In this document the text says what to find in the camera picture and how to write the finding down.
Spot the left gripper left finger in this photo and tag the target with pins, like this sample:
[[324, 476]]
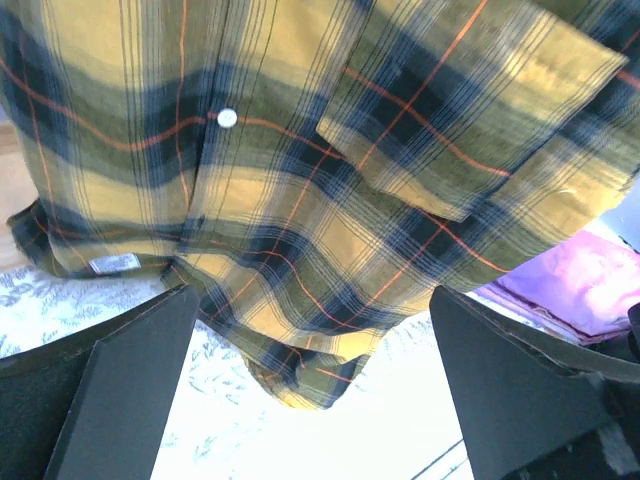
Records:
[[94, 404]]

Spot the floral patterned table mat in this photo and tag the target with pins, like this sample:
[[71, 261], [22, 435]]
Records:
[[397, 421]]

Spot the yellow plaid flannel shirt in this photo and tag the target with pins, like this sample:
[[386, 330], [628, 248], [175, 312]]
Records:
[[316, 168]]

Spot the purple cloth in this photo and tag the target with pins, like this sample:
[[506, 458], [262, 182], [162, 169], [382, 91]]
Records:
[[580, 290]]

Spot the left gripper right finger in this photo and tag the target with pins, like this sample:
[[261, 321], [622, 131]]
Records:
[[532, 406]]

